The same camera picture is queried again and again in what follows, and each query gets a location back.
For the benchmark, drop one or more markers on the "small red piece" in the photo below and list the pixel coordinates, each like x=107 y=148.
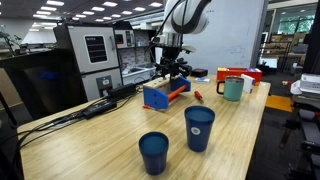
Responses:
x=146 y=107

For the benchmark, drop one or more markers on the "black metal stand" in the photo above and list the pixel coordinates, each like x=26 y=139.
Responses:
x=310 y=133

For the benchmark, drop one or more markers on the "storage rack with cardboard boxes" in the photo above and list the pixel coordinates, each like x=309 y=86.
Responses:
x=283 y=43

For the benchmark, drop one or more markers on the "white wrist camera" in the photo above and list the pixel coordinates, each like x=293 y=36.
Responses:
x=189 y=49

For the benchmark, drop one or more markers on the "short blue plastic cup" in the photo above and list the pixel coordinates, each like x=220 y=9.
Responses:
x=153 y=160

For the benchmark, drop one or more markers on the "black monitor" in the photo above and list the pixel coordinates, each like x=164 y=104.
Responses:
x=43 y=86

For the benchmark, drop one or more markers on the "small black box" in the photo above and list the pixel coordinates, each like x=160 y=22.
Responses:
x=199 y=72

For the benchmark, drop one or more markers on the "white plastic bin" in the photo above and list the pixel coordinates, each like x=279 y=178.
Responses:
x=140 y=75

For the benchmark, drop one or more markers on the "black power adapter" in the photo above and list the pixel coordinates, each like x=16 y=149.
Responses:
x=121 y=90

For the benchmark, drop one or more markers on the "black power brick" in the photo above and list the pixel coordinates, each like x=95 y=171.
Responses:
x=100 y=107

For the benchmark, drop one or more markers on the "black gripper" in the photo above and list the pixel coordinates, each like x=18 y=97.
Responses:
x=171 y=56

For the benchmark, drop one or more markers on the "white printer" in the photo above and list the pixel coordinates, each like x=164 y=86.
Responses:
x=310 y=83

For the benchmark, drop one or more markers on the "white cabinet machine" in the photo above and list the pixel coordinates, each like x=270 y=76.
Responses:
x=80 y=60

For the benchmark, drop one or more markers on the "whiteboard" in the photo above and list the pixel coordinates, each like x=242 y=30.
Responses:
x=233 y=33

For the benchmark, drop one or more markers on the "black shelf unit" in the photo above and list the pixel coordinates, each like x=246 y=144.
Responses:
x=141 y=38

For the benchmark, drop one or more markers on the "blue wooden toy toolbox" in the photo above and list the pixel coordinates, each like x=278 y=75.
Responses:
x=155 y=98

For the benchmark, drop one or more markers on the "orange floor mat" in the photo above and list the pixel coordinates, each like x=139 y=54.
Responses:
x=278 y=103

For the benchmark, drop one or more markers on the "red toy screwdriver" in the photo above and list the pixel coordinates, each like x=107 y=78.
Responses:
x=198 y=96

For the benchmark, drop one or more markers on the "long red box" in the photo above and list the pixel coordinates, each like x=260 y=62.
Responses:
x=238 y=71

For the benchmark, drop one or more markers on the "tall blue cup with sticker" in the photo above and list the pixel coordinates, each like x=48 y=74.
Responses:
x=199 y=133

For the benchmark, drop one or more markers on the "small blue white card box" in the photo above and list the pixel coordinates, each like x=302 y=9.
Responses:
x=202 y=80

